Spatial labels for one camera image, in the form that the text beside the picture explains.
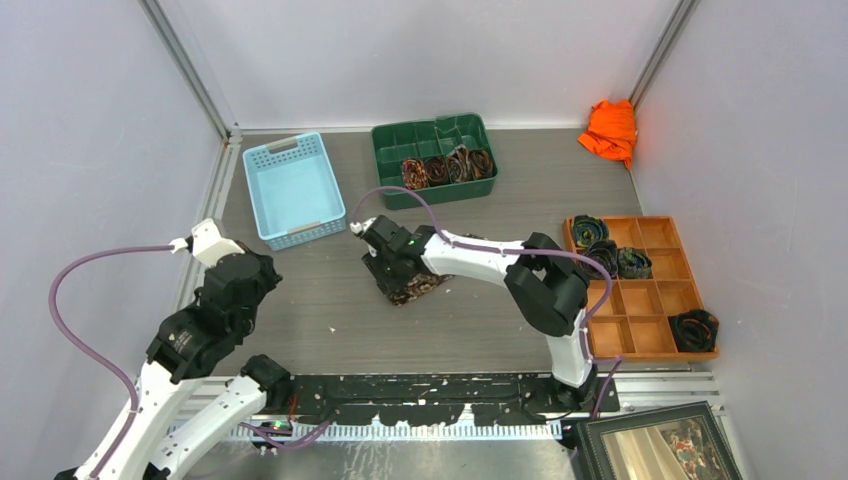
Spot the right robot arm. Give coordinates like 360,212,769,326
350,215,597,411

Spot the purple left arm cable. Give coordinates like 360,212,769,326
48,245,333,480

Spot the framed picture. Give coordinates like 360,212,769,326
563,401,743,479

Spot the dark red rolled tie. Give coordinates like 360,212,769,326
423,156,451,187

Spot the blue green rolled tie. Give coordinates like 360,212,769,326
571,214,609,249

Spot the orange cloth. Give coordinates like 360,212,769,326
577,100,638,171

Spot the dark grey rolled tie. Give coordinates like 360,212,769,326
580,239,618,280

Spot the brown rolled tie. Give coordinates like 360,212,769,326
467,148,495,180

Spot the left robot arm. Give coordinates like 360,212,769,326
48,242,293,479

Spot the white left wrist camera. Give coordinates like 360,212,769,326
169,218,246,268

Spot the black rolled tie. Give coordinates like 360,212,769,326
667,309,720,353

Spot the brown floral tie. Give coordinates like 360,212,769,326
369,226,453,306

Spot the orange grey rolled tie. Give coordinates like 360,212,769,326
446,144,473,183

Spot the multicolour rolled tie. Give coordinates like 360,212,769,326
401,158,429,190

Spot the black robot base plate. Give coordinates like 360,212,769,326
260,372,620,427

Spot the light blue plastic basket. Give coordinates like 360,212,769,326
242,132,347,251

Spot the orange wooden divided tray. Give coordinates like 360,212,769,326
588,216,719,362

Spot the dark teal rolled tie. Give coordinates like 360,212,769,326
617,247,653,280

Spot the green divided plastic bin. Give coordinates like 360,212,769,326
371,113,499,204

